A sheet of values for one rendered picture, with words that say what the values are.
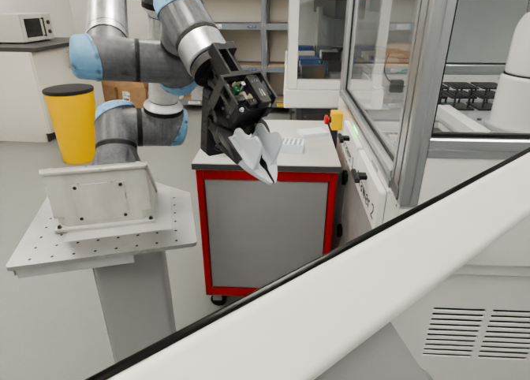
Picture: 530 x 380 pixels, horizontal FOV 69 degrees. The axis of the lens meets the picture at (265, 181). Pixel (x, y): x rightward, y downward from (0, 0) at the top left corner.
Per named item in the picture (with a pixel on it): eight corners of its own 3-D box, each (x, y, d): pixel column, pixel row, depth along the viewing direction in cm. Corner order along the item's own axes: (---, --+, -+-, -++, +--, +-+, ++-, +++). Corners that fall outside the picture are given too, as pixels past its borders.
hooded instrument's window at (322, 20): (285, 88, 206) (288, -6, 187) (286, 50, 368) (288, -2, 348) (503, 91, 201) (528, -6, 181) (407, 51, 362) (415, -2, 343)
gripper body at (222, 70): (237, 109, 50) (198, 42, 54) (218, 145, 57) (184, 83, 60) (281, 101, 55) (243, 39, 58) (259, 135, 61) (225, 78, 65)
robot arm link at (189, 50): (173, 64, 62) (216, 59, 66) (184, 85, 61) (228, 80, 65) (184, 27, 56) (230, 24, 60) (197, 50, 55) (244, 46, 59)
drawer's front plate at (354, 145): (353, 179, 122) (356, 146, 117) (341, 147, 148) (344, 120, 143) (359, 179, 122) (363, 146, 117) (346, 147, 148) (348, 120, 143)
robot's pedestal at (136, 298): (108, 430, 131) (57, 244, 99) (117, 358, 157) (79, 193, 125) (196, 410, 137) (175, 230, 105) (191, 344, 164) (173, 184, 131)
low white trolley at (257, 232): (204, 311, 181) (191, 162, 149) (224, 238, 237) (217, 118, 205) (327, 316, 178) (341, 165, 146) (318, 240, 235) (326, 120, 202)
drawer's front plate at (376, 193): (373, 232, 93) (379, 192, 88) (354, 182, 119) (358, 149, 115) (380, 232, 93) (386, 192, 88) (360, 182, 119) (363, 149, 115)
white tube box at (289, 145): (272, 151, 160) (273, 143, 158) (276, 145, 167) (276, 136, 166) (302, 154, 158) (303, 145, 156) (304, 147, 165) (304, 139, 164)
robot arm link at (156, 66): (138, 65, 75) (137, 20, 66) (195, 68, 79) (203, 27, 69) (139, 98, 72) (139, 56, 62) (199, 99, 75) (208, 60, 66)
